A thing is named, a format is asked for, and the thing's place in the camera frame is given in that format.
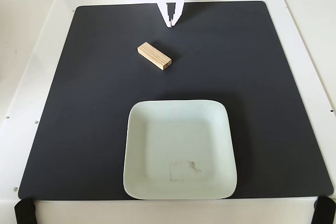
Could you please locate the black mat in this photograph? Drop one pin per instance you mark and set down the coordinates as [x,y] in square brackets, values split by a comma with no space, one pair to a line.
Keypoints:
[78,103]

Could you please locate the wooden block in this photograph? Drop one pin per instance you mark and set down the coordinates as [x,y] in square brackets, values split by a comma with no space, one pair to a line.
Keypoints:
[154,55]

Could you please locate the pale green square plate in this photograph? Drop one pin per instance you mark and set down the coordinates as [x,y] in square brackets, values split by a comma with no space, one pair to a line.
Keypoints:
[178,142]

